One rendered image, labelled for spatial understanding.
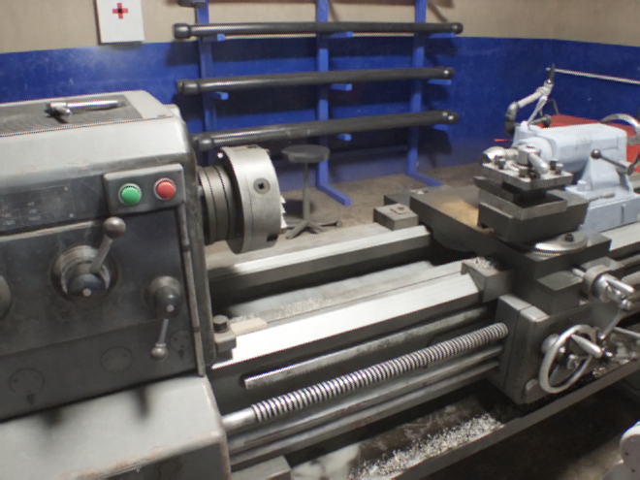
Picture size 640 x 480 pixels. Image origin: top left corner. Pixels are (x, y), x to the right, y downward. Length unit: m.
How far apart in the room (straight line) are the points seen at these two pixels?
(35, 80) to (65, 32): 0.41
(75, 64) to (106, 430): 3.36
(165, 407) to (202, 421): 0.07
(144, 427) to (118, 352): 0.15
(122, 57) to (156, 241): 3.29
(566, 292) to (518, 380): 0.28
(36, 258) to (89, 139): 0.21
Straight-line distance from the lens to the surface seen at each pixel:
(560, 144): 1.73
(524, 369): 1.46
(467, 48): 5.51
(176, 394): 1.04
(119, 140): 0.89
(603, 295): 1.44
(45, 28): 4.10
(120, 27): 3.99
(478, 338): 1.39
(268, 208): 1.11
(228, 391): 1.18
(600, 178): 1.89
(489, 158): 1.59
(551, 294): 1.38
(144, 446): 1.01
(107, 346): 1.00
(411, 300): 1.29
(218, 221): 1.12
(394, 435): 1.54
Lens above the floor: 1.49
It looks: 24 degrees down
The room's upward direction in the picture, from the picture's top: straight up
